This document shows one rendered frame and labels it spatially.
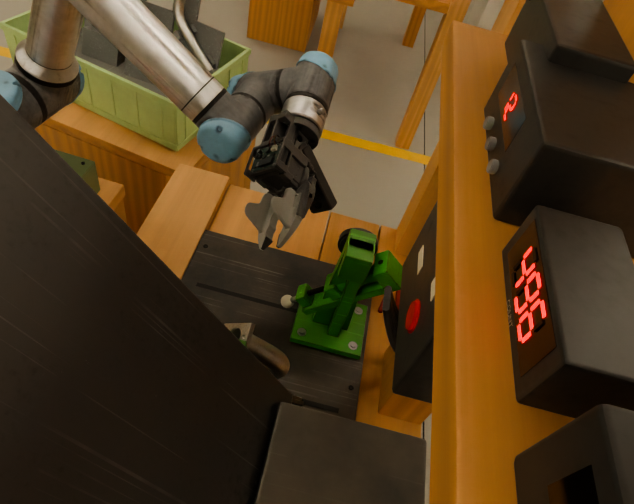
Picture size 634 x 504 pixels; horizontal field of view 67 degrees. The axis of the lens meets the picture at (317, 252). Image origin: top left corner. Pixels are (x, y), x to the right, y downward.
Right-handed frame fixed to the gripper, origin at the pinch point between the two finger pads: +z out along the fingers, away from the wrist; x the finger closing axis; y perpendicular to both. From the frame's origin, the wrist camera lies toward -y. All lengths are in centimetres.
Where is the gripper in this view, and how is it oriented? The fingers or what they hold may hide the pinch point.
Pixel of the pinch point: (275, 243)
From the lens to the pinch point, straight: 72.9
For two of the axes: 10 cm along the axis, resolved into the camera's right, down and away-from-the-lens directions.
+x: 7.7, -1.0, -6.3
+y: -5.9, -4.7, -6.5
